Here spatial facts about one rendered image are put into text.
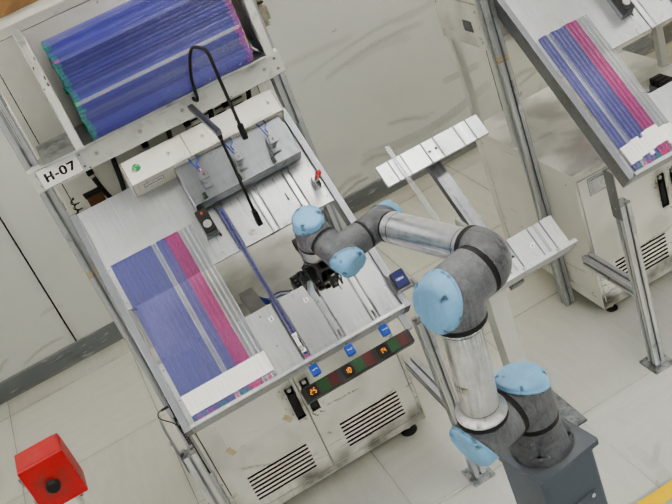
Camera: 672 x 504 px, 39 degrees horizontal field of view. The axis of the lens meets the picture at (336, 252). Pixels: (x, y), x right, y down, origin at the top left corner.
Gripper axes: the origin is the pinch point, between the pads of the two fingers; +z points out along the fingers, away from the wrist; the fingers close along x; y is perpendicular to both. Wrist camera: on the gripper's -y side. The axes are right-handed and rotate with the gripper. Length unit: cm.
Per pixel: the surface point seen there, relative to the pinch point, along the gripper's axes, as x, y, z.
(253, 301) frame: -13, -35, 46
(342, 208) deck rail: 19.2, -24.1, 7.3
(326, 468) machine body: -17, 10, 86
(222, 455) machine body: -44, -2, 63
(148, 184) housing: -25, -55, -4
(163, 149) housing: -17, -60, -9
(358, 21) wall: 102, -172, 95
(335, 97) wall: 78, -159, 120
